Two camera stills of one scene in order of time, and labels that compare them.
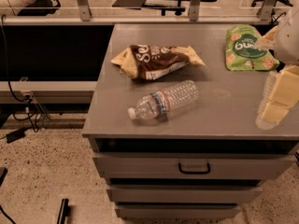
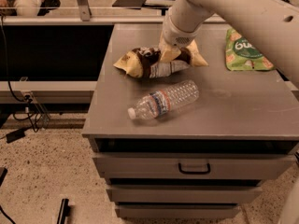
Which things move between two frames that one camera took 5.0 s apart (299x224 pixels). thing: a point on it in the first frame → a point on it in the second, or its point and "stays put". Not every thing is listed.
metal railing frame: x=194 y=18 stays put
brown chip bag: x=151 y=62 stays put
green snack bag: x=241 y=51 stays put
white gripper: x=288 y=41 → x=177 y=35
